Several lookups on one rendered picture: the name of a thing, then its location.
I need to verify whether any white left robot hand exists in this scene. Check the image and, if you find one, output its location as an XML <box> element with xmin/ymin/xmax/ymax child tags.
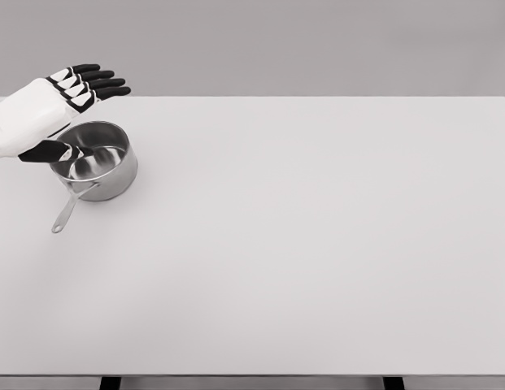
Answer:
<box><xmin>0</xmin><ymin>63</ymin><xmax>132</xmax><ymax>165</ymax></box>

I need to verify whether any steel saucepan with long handle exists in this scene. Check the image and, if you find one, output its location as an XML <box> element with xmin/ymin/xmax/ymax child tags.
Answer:
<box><xmin>49</xmin><ymin>120</ymin><xmax>139</xmax><ymax>235</ymax></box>

